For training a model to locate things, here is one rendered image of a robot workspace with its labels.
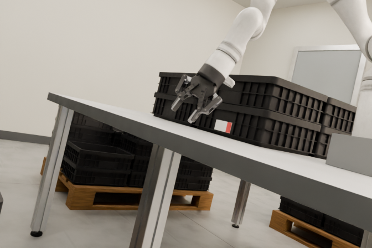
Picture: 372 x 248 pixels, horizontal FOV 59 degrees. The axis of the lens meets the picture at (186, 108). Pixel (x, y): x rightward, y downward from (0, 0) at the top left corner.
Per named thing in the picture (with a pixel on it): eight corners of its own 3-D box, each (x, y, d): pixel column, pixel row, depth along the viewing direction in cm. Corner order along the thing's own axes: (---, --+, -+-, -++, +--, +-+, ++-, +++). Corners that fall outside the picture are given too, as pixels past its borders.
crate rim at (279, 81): (328, 103, 119) (330, 96, 119) (273, 83, 103) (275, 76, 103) (251, 94, 153) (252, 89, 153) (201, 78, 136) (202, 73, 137)
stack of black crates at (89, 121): (92, 162, 288) (103, 112, 289) (105, 171, 265) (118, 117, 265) (45, 158, 264) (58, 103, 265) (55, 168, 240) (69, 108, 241)
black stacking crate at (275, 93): (322, 128, 119) (329, 98, 119) (267, 113, 103) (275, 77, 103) (247, 114, 152) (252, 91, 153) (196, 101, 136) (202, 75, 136)
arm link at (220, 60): (232, 89, 96) (244, 73, 97) (224, 73, 86) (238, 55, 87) (208, 75, 100) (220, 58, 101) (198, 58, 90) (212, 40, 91)
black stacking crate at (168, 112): (241, 137, 153) (247, 112, 153) (190, 127, 136) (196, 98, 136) (194, 124, 186) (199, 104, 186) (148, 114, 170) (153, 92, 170)
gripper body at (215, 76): (201, 56, 90) (180, 83, 89) (225, 71, 86) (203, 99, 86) (207, 68, 97) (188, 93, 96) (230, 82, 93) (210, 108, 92)
